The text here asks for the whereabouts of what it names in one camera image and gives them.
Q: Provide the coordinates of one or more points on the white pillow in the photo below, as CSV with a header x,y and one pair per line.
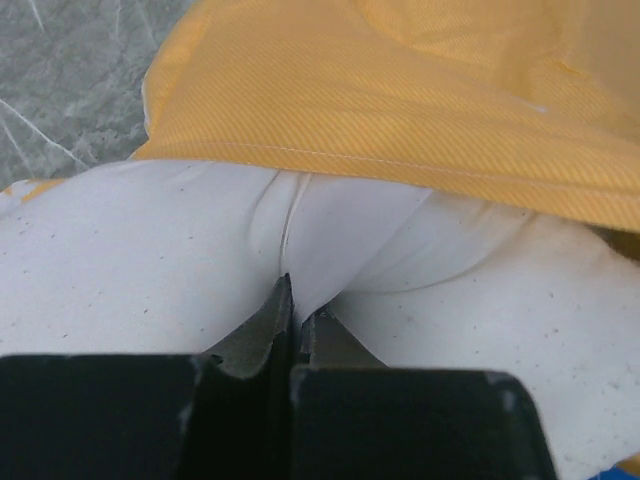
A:
x,y
170,256

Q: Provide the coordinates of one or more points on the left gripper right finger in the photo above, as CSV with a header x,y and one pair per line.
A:
x,y
355,418

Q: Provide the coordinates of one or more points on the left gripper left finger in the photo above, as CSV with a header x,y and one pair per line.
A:
x,y
219,414

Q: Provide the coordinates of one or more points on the yellow pillowcase with blue lining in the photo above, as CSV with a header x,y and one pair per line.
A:
x,y
528,103

